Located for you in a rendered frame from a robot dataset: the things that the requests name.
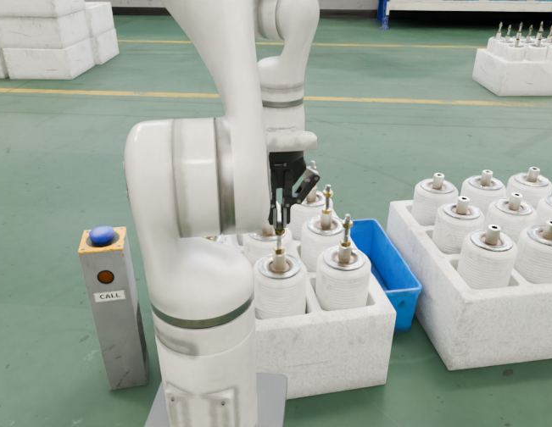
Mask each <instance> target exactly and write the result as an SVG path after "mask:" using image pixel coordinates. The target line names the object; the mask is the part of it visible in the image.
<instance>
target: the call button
mask: <svg viewBox="0 0 552 427"><path fill-rule="evenodd" d="M113 236H114V228H113V227H111V226H107V225H101V226H98V227H95V228H93V229H92V230H90V232H89V238H90V239H91V240H92V241H93V242H95V243H97V244H102V243H106V242H109V241H111V240H112V239H113Z"/></svg>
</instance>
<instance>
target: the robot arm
mask: <svg viewBox="0 0 552 427"><path fill-rule="evenodd" d="M160 1H161V3H162V4H163V5H164V6H165V7H166V9H167V10H168V11H169V12H170V14H171V15H172V17H173V18H174V19H175V21H176V22H177V23H178V25H179V26H180V27H181V28H182V29H183V30H184V32H185V33H186V34H187V36H188V38H189V39H190V41H191V42H192V44H193V45H194V46H195V48H196V49H197V51H198V53H199V55H200V57H201V58H202V60H203V61H204V63H205V65H206V67H207V68H208V70H209V72H210V74H211V76H212V78H213V80H214V83H215V85H216V88H217V90H218V93H219V95H220V100H221V101H222V105H223V109H224V111H225V115H224V116H223V117H220V118H196V119H156V120H147V121H143V122H140V123H137V124H136V125H134V126H133V127H132V128H131V131H130V132H129V135H128V137H127V139H126V143H125V153H124V161H123V169H124V170H125V183H126V188H127V191H126V195H127V198H128V199H129V202H130V206H131V212H132V217H133V220H134V224H135V227H136V231H137V238H138V241H139V246H140V249H141V254H142V261H143V266H144V271H145V276H146V282H147V286H148V293H149V299H150V304H151V310H152V315H153V326H154V332H155V338H156V343H157V348H158V355H159V364H160V370H161V375H162V381H163V387H164V396H165V402H166V407H167V412H168V417H169V422H170V427H257V424H258V403H257V376H256V345H255V306H254V272H253V269H252V266H251V264H250V262H249V261H248V259H247V258H246V257H245V256H244V255H243V254H242V253H241V252H239V251H238V250H237V249H235V248H233V247H230V246H227V245H225V244H223V243H219V242H217V241H211V240H208V239H205V238H203V237H202V236H221V233H223V236H228V235H240V234H248V233H254V232H257V231H259V230H261V229H262V228H263V227H264V226H265V224H266V222H267V220H269V224H270V225H272V226H273V229H277V206H276V189H278V188H282V203H281V215H282V228H287V225H289V224H290V222H291V206H292V205H294V204H301V203H302V202H303V200H304V199H305V198H306V197H307V196H308V195H309V193H310V192H311V190H312V189H313V188H314V186H315V185H316V184H317V182H318V181H319V180H320V176H319V174H318V171H317V170H316V169H311V168H309V167H308V166H307V164H306V162H305V160H304V151H308V150H314V149H316V148H317V136H316V135H315V134H314V133H313V132H308V131H304V121H305V117H304V72H305V68H306V64H307V61H308V57H309V51H310V48H311V45H312V42H313V40H314V36H315V32H316V29H317V25H318V22H319V17H320V7H319V3H318V0H160ZM255 37H256V38H259V39H265V40H274V41H283V42H285V45H284V48H283V51H282V54H281V56H276V57H269V58H264V59H261V60H260V61H259V62H258V63H257V58H256V50H255V41H254V38H255ZM303 173H304V180H303V181H302V183H301V184H300V185H299V187H298V188H297V190H296V191H295V192H294V193H293V186H294V185H295V184H296V182H297V181H298V179H299V178H300V177H301V176H302V174H303Z"/></svg>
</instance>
